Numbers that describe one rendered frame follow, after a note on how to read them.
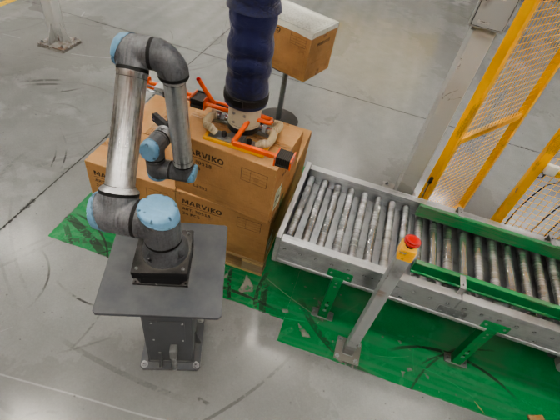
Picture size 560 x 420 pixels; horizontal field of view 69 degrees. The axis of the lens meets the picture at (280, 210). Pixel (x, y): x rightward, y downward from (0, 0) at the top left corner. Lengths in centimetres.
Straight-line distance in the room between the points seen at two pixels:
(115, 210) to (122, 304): 39
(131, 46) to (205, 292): 98
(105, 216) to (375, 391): 173
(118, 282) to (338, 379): 135
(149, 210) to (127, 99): 40
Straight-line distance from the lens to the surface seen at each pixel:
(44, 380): 255
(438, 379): 275
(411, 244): 176
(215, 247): 191
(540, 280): 277
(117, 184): 162
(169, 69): 158
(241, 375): 242
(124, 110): 160
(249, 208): 228
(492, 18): 280
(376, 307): 213
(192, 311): 172
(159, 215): 155
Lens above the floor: 224
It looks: 45 degrees down
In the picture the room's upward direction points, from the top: 12 degrees clockwise
